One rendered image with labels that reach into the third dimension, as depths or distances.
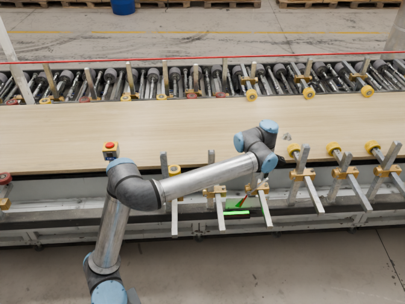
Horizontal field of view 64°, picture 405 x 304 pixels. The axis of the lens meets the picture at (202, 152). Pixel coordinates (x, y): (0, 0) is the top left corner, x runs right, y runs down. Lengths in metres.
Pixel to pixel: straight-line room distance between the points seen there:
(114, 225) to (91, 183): 0.81
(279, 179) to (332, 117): 0.64
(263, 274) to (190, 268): 0.54
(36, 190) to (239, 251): 1.53
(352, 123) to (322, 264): 1.08
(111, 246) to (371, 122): 1.93
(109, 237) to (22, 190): 1.04
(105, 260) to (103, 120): 1.16
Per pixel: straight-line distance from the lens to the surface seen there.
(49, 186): 2.28
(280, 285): 2.58
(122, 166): 1.26
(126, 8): 7.22
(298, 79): 2.82
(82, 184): 2.21
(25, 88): 2.79
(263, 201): 1.86
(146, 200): 1.17
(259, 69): 3.15
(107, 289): 1.60
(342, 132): 2.41
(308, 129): 2.36
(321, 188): 2.36
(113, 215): 1.37
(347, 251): 2.89
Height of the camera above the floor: 2.27
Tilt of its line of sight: 42 degrees down
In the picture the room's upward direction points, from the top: straight up
